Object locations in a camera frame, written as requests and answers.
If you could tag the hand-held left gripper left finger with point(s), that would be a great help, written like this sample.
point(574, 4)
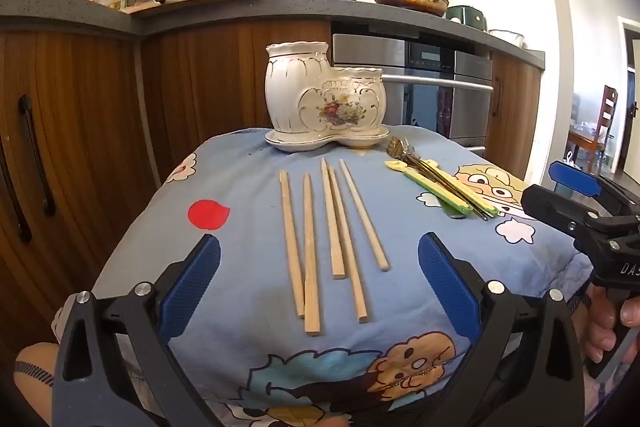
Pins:
point(192, 287)

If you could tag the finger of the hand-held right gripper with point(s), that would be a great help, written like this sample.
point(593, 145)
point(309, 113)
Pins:
point(575, 179)
point(547, 207)

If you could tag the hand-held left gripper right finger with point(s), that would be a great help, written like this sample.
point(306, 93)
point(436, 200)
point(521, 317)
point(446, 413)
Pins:
point(445, 287)

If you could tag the green plastic spoon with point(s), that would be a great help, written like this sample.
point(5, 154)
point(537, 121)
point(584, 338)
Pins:
point(440, 194)

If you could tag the wooden chopstick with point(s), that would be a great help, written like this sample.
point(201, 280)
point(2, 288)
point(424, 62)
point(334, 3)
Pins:
point(311, 257)
point(332, 227)
point(347, 247)
point(292, 247)
point(364, 217)

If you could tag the metal fork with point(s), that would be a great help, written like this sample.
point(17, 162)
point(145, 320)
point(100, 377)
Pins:
point(411, 151)
point(398, 147)

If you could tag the white floral ceramic utensil holder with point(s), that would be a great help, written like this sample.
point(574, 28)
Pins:
point(300, 92)

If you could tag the person's right hand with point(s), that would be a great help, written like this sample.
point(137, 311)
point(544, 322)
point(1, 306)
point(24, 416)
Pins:
point(600, 322)

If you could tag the wooden chair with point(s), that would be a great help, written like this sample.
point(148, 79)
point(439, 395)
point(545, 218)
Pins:
point(608, 127)

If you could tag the blue cartoon printed cloth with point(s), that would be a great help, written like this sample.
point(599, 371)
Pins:
point(240, 227)

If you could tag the narrow wooden cabinet door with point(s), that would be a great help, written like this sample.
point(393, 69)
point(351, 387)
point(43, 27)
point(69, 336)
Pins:
point(517, 117)

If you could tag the stainless steel oven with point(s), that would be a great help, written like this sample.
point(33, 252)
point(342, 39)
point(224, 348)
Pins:
point(470, 107)

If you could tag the white bowl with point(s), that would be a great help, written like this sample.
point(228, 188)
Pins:
point(507, 38)

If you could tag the white ceramic holder tray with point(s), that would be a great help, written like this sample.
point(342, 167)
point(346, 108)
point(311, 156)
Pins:
point(300, 143)

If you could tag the wide wooden cabinet door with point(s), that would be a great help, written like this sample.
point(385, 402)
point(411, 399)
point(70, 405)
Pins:
point(85, 132)

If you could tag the green pot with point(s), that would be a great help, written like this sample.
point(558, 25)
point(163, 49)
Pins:
point(465, 16)

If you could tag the grey kitchen countertop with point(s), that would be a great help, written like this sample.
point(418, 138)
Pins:
point(225, 12)

